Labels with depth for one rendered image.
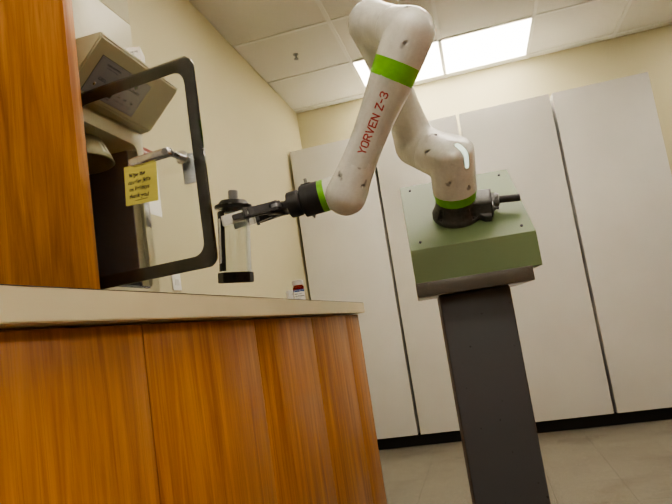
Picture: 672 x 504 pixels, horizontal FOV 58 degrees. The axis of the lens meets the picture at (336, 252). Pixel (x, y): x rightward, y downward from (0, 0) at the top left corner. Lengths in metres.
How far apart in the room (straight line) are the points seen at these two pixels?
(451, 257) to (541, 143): 2.62
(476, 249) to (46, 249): 1.11
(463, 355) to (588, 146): 2.77
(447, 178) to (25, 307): 1.27
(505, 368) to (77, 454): 1.24
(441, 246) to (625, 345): 2.61
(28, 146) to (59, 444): 0.67
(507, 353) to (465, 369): 0.12
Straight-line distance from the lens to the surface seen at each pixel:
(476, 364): 1.75
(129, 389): 0.90
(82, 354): 0.82
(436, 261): 1.75
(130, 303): 0.86
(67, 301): 0.76
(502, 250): 1.76
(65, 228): 1.20
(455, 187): 1.75
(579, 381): 4.20
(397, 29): 1.51
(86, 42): 1.39
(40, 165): 1.26
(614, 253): 4.23
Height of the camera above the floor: 0.84
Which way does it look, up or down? 7 degrees up
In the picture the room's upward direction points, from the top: 9 degrees counter-clockwise
